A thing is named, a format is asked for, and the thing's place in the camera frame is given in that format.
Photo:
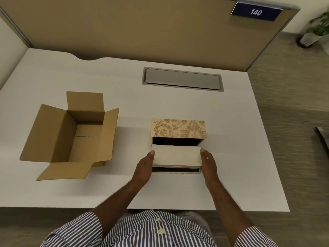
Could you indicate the person's right thumb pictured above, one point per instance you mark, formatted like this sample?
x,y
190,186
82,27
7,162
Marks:
x,y
203,155

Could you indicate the blue number sign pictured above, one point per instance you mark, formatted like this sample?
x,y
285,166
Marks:
x,y
255,12

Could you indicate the person's right forearm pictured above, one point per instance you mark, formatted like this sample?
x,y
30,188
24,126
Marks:
x,y
226,210

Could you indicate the gold floral patterned gift box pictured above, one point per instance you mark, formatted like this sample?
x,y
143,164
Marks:
x,y
180,128

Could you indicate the beige desk partition panel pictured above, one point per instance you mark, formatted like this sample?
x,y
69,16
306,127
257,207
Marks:
x,y
144,28

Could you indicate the person's left forearm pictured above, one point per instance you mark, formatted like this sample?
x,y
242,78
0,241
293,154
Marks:
x,y
118,203

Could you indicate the open brown cardboard box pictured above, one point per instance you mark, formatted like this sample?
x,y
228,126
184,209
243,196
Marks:
x,y
64,141

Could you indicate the person's right hand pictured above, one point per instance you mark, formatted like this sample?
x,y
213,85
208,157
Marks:
x,y
209,169

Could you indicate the cream side partition panel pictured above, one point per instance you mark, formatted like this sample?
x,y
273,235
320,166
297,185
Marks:
x,y
10,53

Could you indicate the blue white striped shirt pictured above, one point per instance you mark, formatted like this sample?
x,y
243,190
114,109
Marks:
x,y
154,232

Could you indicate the cream box insert tray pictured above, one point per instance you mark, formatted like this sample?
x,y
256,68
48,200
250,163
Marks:
x,y
177,156

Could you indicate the person's left thumb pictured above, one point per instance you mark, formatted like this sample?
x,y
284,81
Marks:
x,y
151,156

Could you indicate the person's left hand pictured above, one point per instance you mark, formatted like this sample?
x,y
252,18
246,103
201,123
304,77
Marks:
x,y
142,169

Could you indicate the dark flat object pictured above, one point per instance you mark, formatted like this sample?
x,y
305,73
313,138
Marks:
x,y
324,140

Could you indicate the green potted plant white pot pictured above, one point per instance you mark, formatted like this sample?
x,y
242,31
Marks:
x,y
315,30

